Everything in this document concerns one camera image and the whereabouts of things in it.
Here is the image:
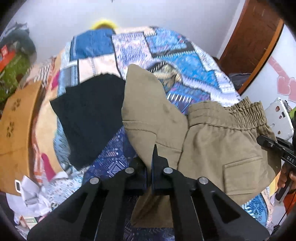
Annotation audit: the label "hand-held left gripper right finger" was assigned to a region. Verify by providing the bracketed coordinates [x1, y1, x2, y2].
[151, 144, 270, 241]

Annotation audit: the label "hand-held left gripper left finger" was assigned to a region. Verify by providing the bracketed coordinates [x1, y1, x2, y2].
[27, 159, 148, 241]

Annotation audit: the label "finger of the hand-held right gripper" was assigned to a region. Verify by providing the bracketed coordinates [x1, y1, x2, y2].
[257, 135, 285, 156]

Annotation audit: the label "khaki pants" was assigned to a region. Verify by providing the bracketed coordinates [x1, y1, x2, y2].
[121, 64, 282, 229]

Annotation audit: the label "black pants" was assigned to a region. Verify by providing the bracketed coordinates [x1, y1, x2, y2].
[50, 74, 126, 171]

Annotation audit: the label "person's right hand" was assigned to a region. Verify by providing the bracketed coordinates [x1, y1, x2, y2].
[277, 166, 296, 189]

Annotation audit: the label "white plastic appliance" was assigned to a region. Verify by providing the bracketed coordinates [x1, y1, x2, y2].
[265, 97, 296, 140]

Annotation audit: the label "dark grey cloth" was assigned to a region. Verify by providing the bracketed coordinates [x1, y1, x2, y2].
[228, 72, 252, 93]

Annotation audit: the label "white crumpled plastic bag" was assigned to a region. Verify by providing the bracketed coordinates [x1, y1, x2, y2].
[6, 175, 70, 223]

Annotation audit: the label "wooden door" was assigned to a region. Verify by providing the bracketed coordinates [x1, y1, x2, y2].
[218, 0, 285, 96]

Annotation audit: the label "small green white box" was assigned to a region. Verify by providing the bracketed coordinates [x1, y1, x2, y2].
[20, 215, 38, 227]

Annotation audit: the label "blue patchwork blanket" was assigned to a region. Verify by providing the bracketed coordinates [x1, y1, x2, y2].
[30, 25, 278, 241]

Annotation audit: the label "tan paw print cushion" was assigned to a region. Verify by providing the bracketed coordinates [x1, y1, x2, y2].
[0, 81, 45, 196]

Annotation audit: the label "yellow foam cushion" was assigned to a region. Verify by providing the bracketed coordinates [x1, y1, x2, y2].
[90, 20, 119, 30]

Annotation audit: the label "orange box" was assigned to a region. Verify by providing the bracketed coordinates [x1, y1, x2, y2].
[0, 45, 18, 71]

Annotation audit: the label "pile of clothes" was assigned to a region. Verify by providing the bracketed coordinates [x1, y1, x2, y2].
[0, 22, 30, 40]

